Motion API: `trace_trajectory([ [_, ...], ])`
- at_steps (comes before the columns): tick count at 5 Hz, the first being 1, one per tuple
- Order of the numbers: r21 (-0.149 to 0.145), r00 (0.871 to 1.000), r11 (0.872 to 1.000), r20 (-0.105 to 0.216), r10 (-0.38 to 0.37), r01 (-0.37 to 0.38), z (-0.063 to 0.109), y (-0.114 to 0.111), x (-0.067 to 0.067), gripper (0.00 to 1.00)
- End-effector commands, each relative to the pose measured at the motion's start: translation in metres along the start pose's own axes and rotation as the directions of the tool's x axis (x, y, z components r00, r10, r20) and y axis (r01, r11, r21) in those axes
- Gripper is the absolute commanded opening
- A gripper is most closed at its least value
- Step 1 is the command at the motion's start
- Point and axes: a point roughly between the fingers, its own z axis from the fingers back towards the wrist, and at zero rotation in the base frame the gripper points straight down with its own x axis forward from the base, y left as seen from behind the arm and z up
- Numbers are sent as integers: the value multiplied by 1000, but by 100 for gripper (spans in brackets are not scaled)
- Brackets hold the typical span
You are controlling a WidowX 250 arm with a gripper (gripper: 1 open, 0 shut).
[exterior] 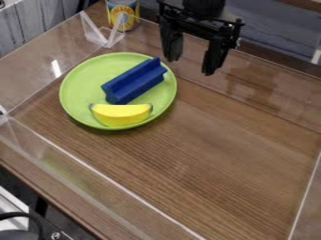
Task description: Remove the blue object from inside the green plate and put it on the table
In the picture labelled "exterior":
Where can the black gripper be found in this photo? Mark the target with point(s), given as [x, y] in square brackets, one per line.
[201, 18]

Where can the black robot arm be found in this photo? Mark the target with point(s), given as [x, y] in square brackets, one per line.
[205, 19]

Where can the yellow half-round block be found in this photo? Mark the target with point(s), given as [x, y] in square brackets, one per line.
[121, 115]

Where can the yellow labelled tin can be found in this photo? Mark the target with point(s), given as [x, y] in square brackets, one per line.
[125, 10]

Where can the clear acrylic tray wall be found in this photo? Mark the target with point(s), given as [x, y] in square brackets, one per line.
[225, 168]

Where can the clear acrylic corner bracket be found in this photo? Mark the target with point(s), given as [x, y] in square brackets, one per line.
[103, 36]

